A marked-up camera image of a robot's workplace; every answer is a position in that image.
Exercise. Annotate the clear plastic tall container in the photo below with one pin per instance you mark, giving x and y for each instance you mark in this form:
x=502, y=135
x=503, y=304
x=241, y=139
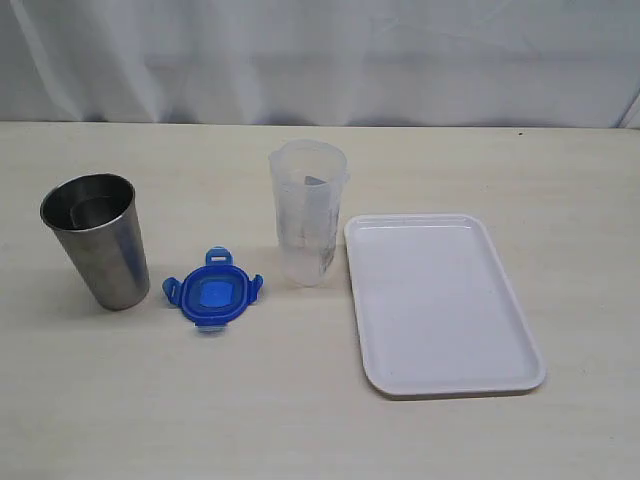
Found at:
x=308, y=179

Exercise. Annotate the white backdrop curtain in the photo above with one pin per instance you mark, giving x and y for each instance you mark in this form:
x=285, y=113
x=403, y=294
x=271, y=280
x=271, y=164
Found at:
x=337, y=63

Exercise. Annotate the white rectangular plastic tray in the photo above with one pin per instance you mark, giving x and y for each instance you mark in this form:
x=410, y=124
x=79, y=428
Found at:
x=436, y=314

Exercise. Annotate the blue plastic container lid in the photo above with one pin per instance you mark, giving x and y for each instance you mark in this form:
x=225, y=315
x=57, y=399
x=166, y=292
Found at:
x=214, y=294

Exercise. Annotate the stainless steel cup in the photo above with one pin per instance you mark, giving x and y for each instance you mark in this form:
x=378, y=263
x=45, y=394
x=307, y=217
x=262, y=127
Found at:
x=95, y=220

